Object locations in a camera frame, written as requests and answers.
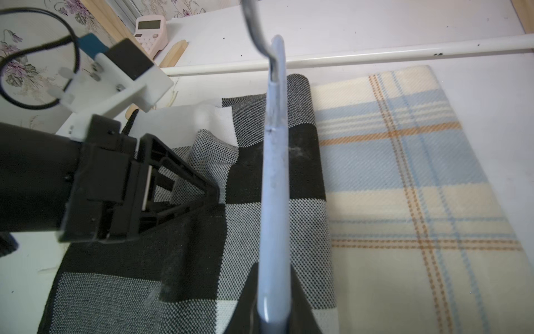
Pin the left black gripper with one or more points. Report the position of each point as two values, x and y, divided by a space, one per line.
110 185

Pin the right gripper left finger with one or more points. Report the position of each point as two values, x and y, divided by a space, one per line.
245 318

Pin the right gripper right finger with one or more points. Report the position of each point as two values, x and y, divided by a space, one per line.
301 319

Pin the light blue clothes hanger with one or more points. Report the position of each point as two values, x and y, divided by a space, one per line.
274 272

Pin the black white checkered scarf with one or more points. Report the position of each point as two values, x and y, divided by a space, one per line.
188 276

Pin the cream blue plaid scarf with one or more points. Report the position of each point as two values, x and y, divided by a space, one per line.
420 243

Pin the pink calculator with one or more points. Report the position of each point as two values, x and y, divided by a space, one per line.
151 33

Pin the wooden clothes rack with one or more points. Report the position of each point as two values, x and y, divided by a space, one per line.
467 48

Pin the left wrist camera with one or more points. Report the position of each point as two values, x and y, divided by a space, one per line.
119 76

